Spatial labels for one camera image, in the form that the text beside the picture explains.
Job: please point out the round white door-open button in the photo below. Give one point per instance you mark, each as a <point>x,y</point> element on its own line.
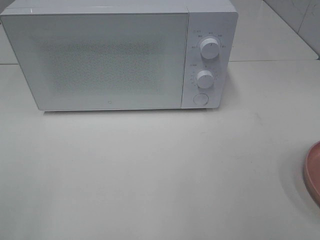
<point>201,99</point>

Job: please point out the white microwave door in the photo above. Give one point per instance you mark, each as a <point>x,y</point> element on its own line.
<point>101,61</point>

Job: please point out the pink round plate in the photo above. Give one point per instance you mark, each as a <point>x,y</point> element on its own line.
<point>311,172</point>

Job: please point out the upper white power knob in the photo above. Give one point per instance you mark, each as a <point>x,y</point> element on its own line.
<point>210,47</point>

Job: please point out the white microwave oven body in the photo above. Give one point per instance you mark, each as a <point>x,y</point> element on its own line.
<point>205,18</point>

